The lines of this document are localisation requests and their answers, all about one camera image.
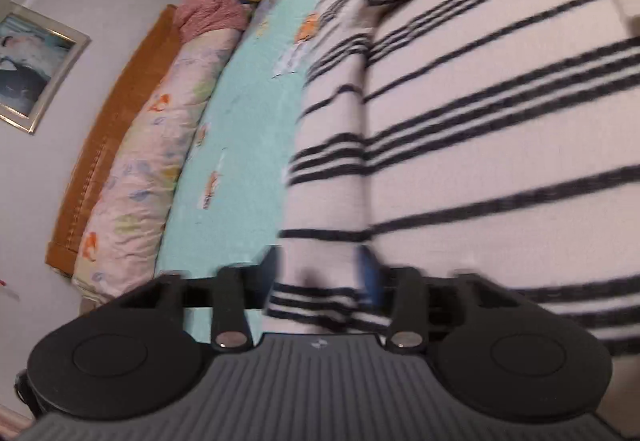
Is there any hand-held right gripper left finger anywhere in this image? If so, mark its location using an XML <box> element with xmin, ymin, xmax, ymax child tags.
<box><xmin>107</xmin><ymin>245</ymin><xmax>283</xmax><ymax>352</ymax></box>

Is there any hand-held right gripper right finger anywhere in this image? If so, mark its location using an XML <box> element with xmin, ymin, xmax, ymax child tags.
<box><xmin>356</xmin><ymin>246</ymin><xmax>561</xmax><ymax>352</ymax></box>

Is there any pink striped knit sweater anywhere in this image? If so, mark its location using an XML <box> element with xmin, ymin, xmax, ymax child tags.
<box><xmin>262</xmin><ymin>0</ymin><xmax>640</xmax><ymax>362</ymax></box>

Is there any floral pillow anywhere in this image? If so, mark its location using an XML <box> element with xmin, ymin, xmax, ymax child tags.
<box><xmin>72</xmin><ymin>28</ymin><xmax>246</xmax><ymax>302</ymax></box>

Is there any mint quilted bedspread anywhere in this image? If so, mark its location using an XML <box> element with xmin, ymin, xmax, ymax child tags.
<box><xmin>155</xmin><ymin>0</ymin><xmax>416</xmax><ymax>342</ymax></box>

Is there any wooden headboard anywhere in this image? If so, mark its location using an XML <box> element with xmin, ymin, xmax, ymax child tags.
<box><xmin>45</xmin><ymin>5</ymin><xmax>183</xmax><ymax>278</ymax></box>

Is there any pink knitted blanket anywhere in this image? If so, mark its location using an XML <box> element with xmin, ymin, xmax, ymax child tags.
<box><xmin>175</xmin><ymin>0</ymin><xmax>271</xmax><ymax>44</ymax></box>

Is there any framed wall picture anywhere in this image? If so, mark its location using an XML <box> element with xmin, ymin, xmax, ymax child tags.
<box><xmin>0</xmin><ymin>3</ymin><xmax>92</xmax><ymax>136</ymax></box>

